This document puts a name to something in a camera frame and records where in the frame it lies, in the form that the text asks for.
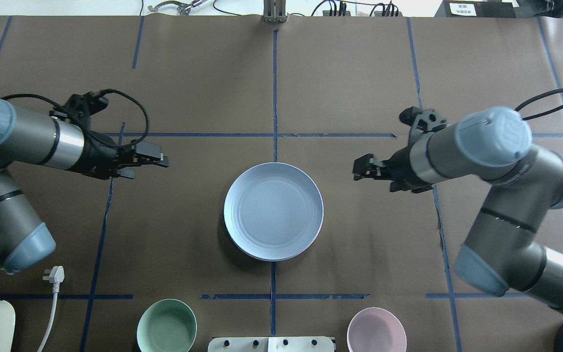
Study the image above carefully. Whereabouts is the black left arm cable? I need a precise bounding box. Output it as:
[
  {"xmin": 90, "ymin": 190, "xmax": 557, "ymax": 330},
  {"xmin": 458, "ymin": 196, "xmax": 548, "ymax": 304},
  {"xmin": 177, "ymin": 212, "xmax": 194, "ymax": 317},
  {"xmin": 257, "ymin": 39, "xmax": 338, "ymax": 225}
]
[{"xmin": 0, "ymin": 88, "xmax": 150, "ymax": 150}]

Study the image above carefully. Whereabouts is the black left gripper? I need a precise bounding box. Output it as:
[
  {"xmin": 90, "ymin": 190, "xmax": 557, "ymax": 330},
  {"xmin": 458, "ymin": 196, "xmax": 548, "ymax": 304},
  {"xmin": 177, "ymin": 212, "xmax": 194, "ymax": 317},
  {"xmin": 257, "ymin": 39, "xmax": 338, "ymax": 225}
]
[{"xmin": 72, "ymin": 131, "xmax": 170, "ymax": 180}]

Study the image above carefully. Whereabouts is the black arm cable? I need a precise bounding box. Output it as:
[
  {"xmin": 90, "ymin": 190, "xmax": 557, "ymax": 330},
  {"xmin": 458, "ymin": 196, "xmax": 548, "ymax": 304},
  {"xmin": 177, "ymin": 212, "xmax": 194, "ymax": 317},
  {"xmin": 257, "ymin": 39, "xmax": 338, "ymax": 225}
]
[
  {"xmin": 0, "ymin": 88, "xmax": 150, "ymax": 150},
  {"xmin": 515, "ymin": 88, "xmax": 563, "ymax": 121}
]

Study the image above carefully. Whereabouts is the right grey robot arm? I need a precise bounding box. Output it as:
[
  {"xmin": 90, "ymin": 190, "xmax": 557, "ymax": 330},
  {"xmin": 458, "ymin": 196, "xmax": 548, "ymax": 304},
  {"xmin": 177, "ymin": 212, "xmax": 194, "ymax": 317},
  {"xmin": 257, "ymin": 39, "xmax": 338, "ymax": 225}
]
[{"xmin": 352, "ymin": 106, "xmax": 563, "ymax": 314}]

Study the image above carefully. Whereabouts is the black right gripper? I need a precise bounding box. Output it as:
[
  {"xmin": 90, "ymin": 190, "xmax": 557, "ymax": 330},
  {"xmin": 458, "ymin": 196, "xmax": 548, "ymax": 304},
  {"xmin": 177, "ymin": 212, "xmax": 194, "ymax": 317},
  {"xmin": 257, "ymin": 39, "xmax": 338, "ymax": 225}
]
[{"xmin": 353, "ymin": 147, "xmax": 432, "ymax": 194}]

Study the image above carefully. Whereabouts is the white power plug cable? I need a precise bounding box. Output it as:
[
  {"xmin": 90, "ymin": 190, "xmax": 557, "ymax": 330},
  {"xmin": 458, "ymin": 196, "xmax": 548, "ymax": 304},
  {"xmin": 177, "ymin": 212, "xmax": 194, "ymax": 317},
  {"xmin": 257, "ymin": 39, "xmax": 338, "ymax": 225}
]
[{"xmin": 36, "ymin": 265, "xmax": 65, "ymax": 352}]

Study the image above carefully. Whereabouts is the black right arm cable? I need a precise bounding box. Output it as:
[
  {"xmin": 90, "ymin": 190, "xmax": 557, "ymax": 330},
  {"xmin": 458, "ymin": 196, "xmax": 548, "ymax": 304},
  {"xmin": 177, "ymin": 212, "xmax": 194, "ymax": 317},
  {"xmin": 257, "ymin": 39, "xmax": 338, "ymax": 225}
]
[{"xmin": 515, "ymin": 88, "xmax": 563, "ymax": 121}]

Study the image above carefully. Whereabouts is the green bowl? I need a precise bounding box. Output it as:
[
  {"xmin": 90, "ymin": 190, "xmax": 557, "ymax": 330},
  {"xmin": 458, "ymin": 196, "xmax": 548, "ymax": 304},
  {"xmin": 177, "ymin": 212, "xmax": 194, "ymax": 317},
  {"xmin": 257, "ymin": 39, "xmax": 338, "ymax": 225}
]
[{"xmin": 136, "ymin": 299, "xmax": 197, "ymax": 352}]

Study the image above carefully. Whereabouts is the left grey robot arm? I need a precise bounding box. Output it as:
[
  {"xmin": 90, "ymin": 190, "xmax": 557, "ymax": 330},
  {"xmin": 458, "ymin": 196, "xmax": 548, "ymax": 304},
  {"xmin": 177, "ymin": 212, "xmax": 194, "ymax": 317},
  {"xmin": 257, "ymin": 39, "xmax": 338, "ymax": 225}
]
[{"xmin": 0, "ymin": 89, "xmax": 170, "ymax": 275}]

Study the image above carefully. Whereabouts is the pink bowl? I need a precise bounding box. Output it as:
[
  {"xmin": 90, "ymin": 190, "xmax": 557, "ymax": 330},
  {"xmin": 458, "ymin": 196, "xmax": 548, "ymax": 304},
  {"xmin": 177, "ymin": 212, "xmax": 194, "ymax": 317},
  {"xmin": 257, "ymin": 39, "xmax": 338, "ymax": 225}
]
[{"xmin": 346, "ymin": 307, "xmax": 408, "ymax": 352}]

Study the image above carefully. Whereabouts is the grey camera stand post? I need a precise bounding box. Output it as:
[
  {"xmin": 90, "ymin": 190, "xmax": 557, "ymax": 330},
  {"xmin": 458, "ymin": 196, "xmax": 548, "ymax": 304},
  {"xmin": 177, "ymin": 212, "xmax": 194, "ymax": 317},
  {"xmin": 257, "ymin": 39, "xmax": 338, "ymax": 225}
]
[{"xmin": 263, "ymin": 0, "xmax": 287, "ymax": 23}]

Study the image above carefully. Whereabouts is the light blue plate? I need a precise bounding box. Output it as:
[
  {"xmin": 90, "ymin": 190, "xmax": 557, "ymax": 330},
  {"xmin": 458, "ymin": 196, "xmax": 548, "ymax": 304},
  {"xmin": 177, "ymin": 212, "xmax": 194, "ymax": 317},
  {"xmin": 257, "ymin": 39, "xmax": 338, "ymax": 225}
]
[{"xmin": 223, "ymin": 162, "xmax": 325, "ymax": 262}]

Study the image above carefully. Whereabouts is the black box with label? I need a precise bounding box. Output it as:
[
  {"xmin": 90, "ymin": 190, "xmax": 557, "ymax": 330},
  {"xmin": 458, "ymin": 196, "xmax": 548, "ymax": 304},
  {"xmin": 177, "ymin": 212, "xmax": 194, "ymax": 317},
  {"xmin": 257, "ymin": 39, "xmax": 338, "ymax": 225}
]
[{"xmin": 434, "ymin": 0, "xmax": 516, "ymax": 18}]

